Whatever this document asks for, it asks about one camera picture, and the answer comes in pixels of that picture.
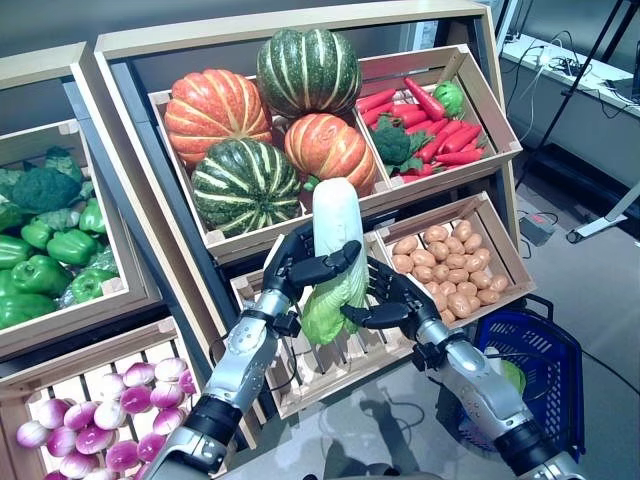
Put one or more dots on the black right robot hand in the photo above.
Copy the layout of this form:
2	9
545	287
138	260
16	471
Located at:
400	310

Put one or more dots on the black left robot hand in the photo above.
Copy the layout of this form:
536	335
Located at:
300	265

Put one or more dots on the napa cabbage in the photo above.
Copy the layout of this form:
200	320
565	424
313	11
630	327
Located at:
512	375
335	220

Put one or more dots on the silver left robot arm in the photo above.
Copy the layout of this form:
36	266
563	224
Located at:
240	350

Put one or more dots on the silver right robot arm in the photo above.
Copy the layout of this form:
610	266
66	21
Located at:
475	370

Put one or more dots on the blue plastic shopping basket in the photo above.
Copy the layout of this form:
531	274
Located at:
550	350

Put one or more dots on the brown potato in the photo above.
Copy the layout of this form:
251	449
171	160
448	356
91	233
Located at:
499	283
405	246
435	234
447	316
462	231

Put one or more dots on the wooden pumpkin crate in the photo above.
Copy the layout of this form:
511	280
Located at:
240	242

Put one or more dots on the wooden slatted cabbage crate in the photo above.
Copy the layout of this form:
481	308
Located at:
340	382

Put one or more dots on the green striped pumpkin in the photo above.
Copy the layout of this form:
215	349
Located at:
245	187
307	75

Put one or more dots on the orange pumpkin green stem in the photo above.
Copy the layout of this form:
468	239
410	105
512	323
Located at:
330	150

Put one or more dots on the wooden carrot crate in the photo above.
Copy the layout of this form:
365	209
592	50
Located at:
450	174

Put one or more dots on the dark broccoli with leaves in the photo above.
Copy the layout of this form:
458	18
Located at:
392	145

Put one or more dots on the grey box red button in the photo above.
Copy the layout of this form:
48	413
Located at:
537	231

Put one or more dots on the red orange carrot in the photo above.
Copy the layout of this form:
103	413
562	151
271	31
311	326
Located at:
425	98
376	100
462	137
457	158

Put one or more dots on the purple white onion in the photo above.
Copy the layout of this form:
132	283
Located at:
110	386
136	398
139	374
167	395
170	369

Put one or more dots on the orange ribbed round pumpkin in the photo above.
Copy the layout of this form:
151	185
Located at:
215	115

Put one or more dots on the light green round cabbage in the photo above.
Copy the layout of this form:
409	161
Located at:
448	98

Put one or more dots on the white desk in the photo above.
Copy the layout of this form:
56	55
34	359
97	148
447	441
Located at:
600	135

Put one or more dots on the dark green broccoli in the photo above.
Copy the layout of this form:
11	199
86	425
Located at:
45	187

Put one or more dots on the black tripod stand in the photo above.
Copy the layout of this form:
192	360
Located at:
570	93

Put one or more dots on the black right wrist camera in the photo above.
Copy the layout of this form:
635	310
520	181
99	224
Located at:
425	356

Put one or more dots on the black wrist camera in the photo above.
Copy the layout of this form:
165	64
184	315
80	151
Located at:
287	322
425	356

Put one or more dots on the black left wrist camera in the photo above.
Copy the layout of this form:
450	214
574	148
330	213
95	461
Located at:
287	322

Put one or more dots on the wooden display shelf frame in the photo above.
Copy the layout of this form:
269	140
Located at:
250	35
40	67

